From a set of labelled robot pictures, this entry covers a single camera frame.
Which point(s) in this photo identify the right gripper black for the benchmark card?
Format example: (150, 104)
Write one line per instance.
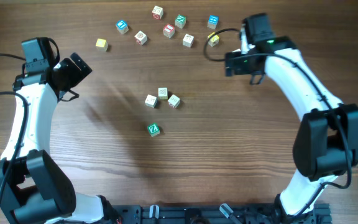
(237, 69)

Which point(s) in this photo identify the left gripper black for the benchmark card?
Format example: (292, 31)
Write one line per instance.
(76, 73)

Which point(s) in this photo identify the plain wooden block blue side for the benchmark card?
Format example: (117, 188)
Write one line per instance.
(151, 101)

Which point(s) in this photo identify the wooden block yellow side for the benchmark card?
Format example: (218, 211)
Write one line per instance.
(162, 93)

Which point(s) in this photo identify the green z block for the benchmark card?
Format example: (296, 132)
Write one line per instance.
(153, 129)
(180, 21)

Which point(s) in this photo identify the wooden block red triangle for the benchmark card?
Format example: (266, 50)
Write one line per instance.
(174, 101)

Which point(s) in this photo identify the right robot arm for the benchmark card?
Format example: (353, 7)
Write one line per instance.
(326, 145)

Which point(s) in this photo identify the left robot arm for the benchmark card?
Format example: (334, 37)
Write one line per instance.
(33, 189)

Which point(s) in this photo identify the yellow block right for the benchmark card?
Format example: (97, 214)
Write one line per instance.
(213, 39)

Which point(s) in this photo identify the blue block right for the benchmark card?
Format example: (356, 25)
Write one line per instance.
(212, 22)

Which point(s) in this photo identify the yellow block left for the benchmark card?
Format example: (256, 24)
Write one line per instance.
(102, 45)

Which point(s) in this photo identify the wooden block airplane drawing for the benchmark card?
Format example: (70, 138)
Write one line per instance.
(188, 40)

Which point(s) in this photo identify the blue block left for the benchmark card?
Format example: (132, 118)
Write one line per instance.
(122, 26)

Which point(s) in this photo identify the wooden block red drawing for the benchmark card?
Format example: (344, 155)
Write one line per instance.
(141, 38)

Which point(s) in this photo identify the red I block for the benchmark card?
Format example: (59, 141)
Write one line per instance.
(169, 31)

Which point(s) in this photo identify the red-edged wooden block top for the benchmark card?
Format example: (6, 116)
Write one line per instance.
(157, 12)

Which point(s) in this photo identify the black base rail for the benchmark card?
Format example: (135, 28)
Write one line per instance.
(260, 213)

